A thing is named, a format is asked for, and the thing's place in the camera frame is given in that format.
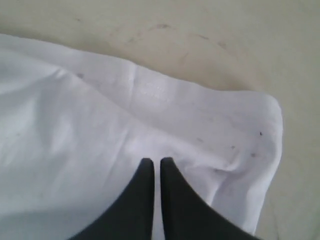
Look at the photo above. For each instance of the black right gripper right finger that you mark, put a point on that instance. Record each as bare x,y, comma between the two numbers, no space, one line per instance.
186,216

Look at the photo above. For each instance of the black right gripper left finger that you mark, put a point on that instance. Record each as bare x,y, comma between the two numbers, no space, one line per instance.
131,216

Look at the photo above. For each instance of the white t-shirt red print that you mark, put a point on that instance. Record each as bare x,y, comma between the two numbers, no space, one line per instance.
74,126

